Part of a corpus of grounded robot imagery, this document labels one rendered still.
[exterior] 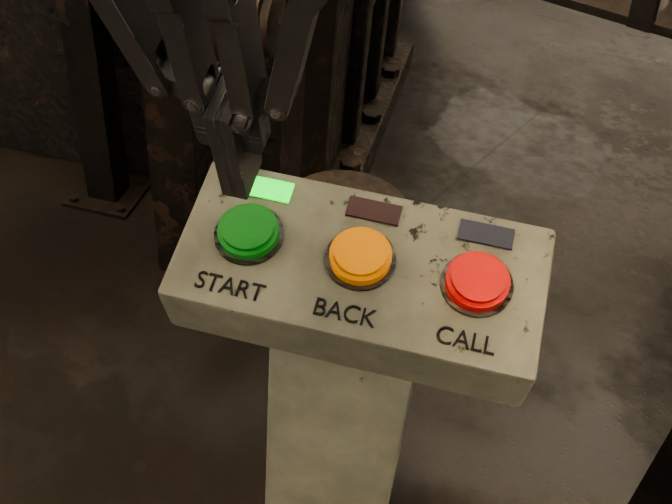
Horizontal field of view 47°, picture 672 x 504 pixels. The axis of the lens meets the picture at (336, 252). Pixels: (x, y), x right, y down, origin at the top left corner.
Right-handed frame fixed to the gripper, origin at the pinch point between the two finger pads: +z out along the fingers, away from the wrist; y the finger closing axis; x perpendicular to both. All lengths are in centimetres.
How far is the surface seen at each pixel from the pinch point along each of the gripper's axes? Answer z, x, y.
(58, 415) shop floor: 73, 1, 37
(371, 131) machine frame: 95, -77, 9
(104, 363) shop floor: 77, -9, 35
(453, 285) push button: 8.6, 1.2, -13.3
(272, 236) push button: 8.8, 0.5, -1.5
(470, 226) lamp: 9.5, -3.8, -13.6
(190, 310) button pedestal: 11.0, 5.8, 2.6
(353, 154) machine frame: 91, -68, 10
